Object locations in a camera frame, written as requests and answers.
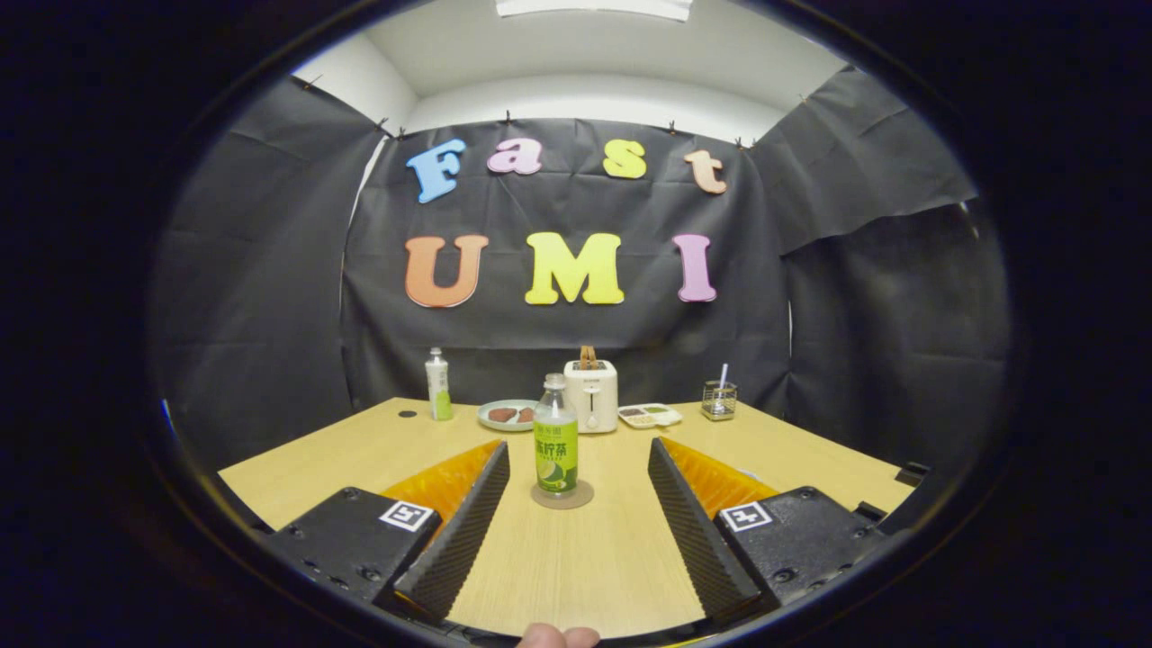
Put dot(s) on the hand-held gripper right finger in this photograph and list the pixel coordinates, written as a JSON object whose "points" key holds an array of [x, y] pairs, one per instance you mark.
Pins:
{"points": [[693, 531]]}

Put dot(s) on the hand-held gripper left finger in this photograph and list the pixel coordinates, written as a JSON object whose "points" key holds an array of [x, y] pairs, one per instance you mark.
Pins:
{"points": [[468, 531]]}

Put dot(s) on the round brown coaster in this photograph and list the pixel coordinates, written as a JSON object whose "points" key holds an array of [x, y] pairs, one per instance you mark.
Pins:
{"points": [[585, 498]]}

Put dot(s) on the green label juice bottle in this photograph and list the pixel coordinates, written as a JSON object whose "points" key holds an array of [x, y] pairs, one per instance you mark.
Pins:
{"points": [[556, 454]]}

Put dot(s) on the small white green bottle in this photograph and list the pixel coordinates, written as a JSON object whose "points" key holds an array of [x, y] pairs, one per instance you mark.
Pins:
{"points": [[438, 387]]}

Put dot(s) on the pale green plate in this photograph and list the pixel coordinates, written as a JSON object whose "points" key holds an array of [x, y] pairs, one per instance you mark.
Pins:
{"points": [[504, 426]]}

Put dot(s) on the wooden table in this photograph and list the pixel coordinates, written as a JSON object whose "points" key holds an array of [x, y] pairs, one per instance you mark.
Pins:
{"points": [[585, 567]]}

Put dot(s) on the white divided tray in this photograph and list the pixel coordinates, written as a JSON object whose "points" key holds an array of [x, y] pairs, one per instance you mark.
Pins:
{"points": [[650, 416]]}

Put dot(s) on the white toaster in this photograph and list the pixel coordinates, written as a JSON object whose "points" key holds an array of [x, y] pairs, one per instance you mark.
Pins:
{"points": [[594, 396]]}

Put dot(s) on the black table clamp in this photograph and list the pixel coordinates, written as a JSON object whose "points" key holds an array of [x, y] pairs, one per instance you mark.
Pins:
{"points": [[913, 473], [869, 512]]}

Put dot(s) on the toast slice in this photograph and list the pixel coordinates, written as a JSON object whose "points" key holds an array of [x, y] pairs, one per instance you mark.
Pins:
{"points": [[588, 355]]}

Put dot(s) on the black backdrop cloth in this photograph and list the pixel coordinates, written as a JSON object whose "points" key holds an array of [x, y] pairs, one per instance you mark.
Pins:
{"points": [[261, 270]]}

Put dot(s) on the ceiling light panel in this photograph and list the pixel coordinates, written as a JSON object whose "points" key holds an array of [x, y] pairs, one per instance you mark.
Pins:
{"points": [[594, 7]]}

